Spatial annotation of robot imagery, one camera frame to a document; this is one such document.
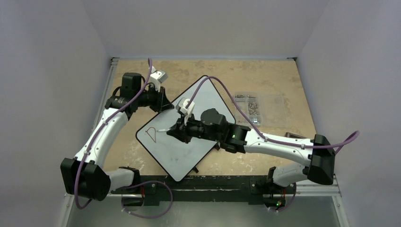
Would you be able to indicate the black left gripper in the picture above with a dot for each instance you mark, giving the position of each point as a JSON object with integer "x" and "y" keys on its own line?
{"x": 161, "y": 100}

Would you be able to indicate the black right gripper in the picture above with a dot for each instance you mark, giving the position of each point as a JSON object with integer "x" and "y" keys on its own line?
{"x": 182, "y": 127}

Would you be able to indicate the white whiteboard black frame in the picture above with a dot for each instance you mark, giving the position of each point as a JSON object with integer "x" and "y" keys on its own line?
{"x": 175, "y": 157}

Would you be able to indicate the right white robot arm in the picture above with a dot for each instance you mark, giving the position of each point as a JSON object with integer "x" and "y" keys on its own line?
{"x": 313, "y": 159}

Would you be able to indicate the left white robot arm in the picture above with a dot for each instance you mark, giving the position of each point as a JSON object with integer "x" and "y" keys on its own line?
{"x": 83, "y": 175}

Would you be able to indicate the clear plastic screw organizer box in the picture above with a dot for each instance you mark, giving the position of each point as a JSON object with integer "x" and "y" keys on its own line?
{"x": 267, "y": 110}

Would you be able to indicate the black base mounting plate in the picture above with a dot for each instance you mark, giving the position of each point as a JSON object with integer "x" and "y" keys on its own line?
{"x": 274, "y": 202}

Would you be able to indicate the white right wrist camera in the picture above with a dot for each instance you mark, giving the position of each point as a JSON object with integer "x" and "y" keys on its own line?
{"x": 185, "y": 108}

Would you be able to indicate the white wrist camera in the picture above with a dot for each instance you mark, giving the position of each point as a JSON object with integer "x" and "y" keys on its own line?
{"x": 157, "y": 78}
{"x": 185, "y": 108}

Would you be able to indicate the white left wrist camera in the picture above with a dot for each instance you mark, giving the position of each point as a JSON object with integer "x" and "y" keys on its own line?
{"x": 157, "y": 78}

